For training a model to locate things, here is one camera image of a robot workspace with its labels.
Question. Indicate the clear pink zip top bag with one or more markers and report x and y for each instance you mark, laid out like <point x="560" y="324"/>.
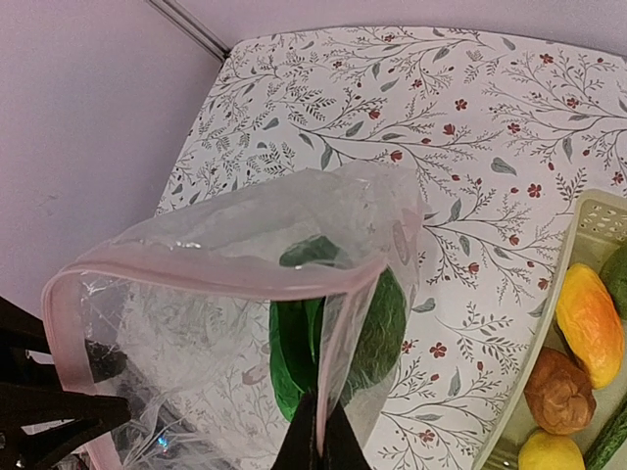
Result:
<point x="172" y="315"/>

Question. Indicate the green yellow toy avocado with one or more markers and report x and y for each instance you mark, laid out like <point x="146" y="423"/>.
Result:
<point x="614" y="276"/>

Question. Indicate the green toy cucumber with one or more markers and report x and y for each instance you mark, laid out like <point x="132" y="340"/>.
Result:
<point x="609" y="440"/>

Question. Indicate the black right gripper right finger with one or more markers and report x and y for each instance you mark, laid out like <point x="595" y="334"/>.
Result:
<point x="341" y="450"/>

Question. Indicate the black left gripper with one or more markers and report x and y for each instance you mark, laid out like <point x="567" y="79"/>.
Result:
<point x="40" y="422"/>

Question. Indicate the yellow toy lemon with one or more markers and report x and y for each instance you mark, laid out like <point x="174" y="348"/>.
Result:
<point x="544" y="451"/>

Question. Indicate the green white toy bok choy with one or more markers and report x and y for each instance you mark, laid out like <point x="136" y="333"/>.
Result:
<point x="352" y="341"/>

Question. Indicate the floral patterned table mat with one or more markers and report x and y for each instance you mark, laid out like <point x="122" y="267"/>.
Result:
<point x="499" y="136"/>

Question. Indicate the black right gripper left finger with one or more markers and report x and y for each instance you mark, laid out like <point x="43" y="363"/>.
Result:
<point x="298" y="450"/>

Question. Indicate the orange yellow toy mango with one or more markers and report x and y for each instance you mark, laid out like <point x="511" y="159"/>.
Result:
<point x="590" y="324"/>

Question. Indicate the left aluminium frame post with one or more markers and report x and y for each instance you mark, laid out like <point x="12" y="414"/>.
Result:
<point x="181" y="18"/>

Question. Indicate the brown toy potato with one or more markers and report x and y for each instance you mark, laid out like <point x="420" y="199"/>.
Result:
<point x="559" y="394"/>

